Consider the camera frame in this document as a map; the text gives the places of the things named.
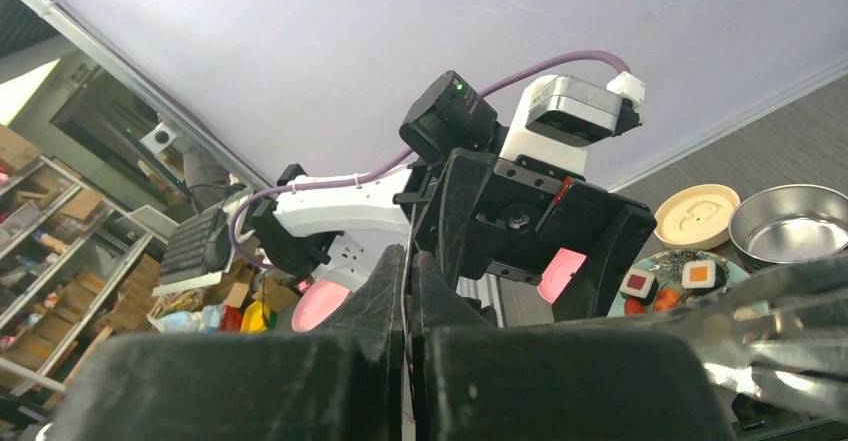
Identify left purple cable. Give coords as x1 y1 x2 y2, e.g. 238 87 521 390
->
228 50 632 270

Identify black metal tongs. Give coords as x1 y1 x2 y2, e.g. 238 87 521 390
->
560 254 847 421

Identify light green plate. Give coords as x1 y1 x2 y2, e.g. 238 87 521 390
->
607 249 749 318

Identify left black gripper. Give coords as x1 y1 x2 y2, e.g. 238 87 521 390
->
394 149 657 321

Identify sushi roll red centre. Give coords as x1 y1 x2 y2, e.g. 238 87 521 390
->
619 267 659 305

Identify sushi roll orange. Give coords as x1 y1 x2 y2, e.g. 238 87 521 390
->
681 259 725 293

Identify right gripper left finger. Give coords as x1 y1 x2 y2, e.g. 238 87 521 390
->
48 245 405 440

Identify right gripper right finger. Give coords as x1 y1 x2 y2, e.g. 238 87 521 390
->
409 252 734 440

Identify pink round lid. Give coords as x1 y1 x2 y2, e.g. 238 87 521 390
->
289 249 585 332

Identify steel bowl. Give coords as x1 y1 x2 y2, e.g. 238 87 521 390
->
728 184 847 272

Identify beige round lid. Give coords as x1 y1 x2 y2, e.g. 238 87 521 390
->
654 184 741 251

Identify red sausage toy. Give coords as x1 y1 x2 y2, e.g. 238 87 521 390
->
624 298 647 316

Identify orange carrot toy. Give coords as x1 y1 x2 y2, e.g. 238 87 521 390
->
652 287 683 312

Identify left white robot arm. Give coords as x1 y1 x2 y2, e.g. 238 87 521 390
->
244 71 656 321

